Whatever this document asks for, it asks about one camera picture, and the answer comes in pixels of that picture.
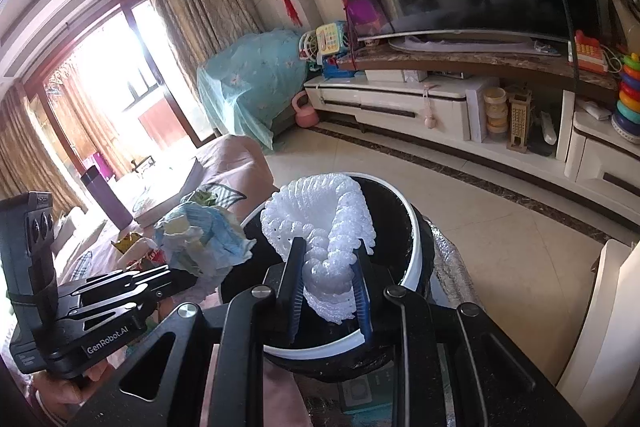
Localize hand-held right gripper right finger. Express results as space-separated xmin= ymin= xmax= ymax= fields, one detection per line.
xmin=350 ymin=249 xmax=588 ymax=427

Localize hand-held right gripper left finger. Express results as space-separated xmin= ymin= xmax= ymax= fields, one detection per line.
xmin=87 ymin=237 xmax=308 ymax=427

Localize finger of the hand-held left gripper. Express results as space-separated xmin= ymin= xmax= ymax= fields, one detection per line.
xmin=75 ymin=274 xmax=201 ymax=324
xmin=59 ymin=263 xmax=173 ymax=304

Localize red snack wrapper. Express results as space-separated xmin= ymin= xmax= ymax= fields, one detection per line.
xmin=127 ymin=237 xmax=168 ymax=270

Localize white foam fruit net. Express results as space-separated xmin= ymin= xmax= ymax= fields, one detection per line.
xmin=260 ymin=172 xmax=378 ymax=325

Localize blue white paper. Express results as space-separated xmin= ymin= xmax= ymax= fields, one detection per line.
xmin=152 ymin=202 xmax=256 ymax=303

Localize white bin with black bag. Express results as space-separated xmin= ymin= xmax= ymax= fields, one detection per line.
xmin=240 ymin=172 xmax=436 ymax=383

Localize person's left hand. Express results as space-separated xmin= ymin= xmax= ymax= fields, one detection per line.
xmin=27 ymin=347 xmax=112 ymax=423

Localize yellow snack wrapper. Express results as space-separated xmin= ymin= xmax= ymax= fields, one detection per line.
xmin=111 ymin=232 xmax=143 ymax=255

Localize purple thermos bottle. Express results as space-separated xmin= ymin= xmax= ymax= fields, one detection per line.
xmin=80 ymin=165 xmax=135 ymax=230

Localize white book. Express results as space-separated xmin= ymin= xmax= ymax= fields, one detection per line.
xmin=131 ymin=157 xmax=203 ymax=225

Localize green remote control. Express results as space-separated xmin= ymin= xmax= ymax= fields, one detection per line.
xmin=337 ymin=374 xmax=396 ymax=415

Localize beige patterned curtain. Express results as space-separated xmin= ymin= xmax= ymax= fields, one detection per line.
xmin=141 ymin=0 xmax=266 ymax=138
xmin=0 ymin=82 xmax=76 ymax=212

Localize magenta cloth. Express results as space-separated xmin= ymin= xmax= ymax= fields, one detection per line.
xmin=95 ymin=152 xmax=118 ymax=180

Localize green snack wrapper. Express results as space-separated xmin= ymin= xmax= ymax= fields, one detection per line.
xmin=182 ymin=188 xmax=221 ymax=210

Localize sheer brown curtain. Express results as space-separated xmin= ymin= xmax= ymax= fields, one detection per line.
xmin=45 ymin=57 xmax=126 ymax=178

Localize pink kettlebell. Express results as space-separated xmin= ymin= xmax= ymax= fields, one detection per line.
xmin=292 ymin=90 xmax=321 ymax=129

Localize pink hanging ornament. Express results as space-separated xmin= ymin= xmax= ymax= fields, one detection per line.
xmin=422 ymin=84 xmax=437 ymax=129

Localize white television cabinet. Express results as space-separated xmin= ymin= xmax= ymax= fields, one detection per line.
xmin=303 ymin=42 xmax=640 ymax=228

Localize teal floral cloth cover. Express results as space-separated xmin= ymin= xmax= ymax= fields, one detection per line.
xmin=196 ymin=28 xmax=313 ymax=155

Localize stacked round wooden containers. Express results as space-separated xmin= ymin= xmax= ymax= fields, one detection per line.
xmin=482 ymin=87 xmax=508 ymax=142

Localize marble top side cabinet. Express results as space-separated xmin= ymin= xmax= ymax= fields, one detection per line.
xmin=555 ymin=239 xmax=640 ymax=408

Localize wooden building model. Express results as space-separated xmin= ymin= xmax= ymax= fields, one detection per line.
xmin=506 ymin=88 xmax=533 ymax=152

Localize white toy fan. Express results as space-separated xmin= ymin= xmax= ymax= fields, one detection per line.
xmin=298 ymin=31 xmax=321 ymax=62

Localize yellow blue activity toy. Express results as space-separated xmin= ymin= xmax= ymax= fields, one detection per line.
xmin=315 ymin=21 xmax=351 ymax=58

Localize red toy telephone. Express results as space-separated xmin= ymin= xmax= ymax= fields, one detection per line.
xmin=570 ymin=30 xmax=611 ymax=74

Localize cardboard box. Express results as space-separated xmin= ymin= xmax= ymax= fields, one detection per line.
xmin=607 ymin=0 xmax=640 ymax=58

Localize wooden frame glass door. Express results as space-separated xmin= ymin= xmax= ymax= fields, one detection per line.
xmin=20 ymin=0 xmax=216 ymax=188

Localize rainbow stacking ring toy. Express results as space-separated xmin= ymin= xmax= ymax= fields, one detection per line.
xmin=611 ymin=52 xmax=640 ymax=138

